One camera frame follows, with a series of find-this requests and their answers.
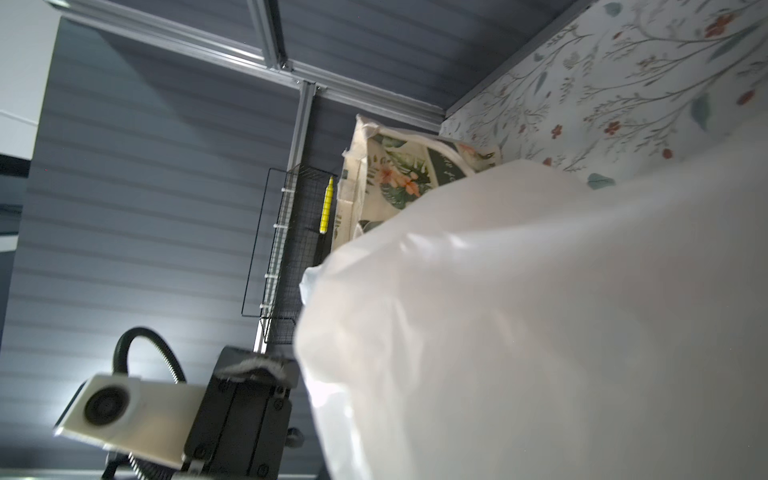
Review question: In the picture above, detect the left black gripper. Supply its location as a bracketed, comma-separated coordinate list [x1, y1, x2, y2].
[179, 346, 300, 479]

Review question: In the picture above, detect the cream canvas tote bag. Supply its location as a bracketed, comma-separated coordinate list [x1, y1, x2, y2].
[331, 115, 502, 250]

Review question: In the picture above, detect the white plastic grocery bag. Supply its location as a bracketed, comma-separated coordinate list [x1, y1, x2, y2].
[295, 116, 767, 479]

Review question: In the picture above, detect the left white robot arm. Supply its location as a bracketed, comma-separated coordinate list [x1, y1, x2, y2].
[112, 327, 305, 479]

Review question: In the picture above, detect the floral table mat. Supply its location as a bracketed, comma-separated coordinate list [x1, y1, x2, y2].
[441, 1, 767, 189]

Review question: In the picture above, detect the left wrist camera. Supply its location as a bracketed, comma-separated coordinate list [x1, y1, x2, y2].
[53, 374, 206, 470]

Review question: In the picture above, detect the black wire wall basket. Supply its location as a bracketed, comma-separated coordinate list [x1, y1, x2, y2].
[240, 165, 336, 352]

